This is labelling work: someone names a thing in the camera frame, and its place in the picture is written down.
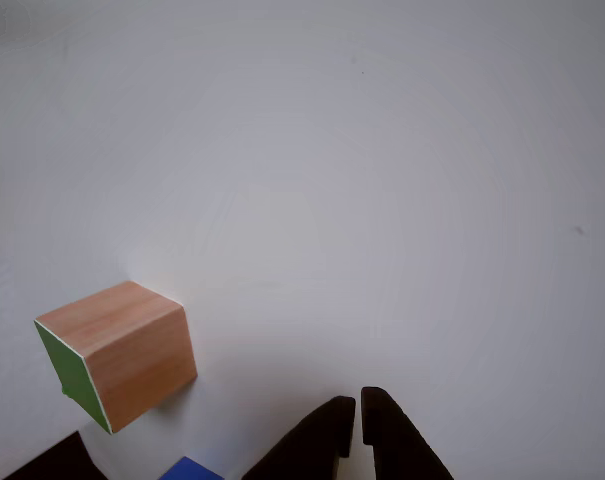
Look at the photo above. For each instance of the wooden cube with green face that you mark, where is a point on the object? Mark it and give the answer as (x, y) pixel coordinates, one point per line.
(137, 350)

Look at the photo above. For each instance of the blue block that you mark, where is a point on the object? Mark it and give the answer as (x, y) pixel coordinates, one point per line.
(189, 471)

